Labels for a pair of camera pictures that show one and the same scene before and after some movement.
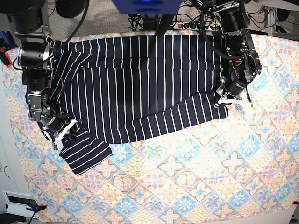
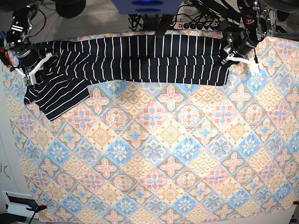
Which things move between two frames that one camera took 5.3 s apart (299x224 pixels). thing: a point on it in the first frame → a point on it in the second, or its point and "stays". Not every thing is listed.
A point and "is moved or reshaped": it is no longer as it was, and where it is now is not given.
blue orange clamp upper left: (7, 43) stays
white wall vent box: (16, 203) stays
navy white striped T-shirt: (116, 87) is moved or reshaped
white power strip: (196, 26) stays
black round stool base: (70, 8) stays
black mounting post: (166, 20) stays
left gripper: (54, 123) → (28, 57)
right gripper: (231, 87) → (242, 43)
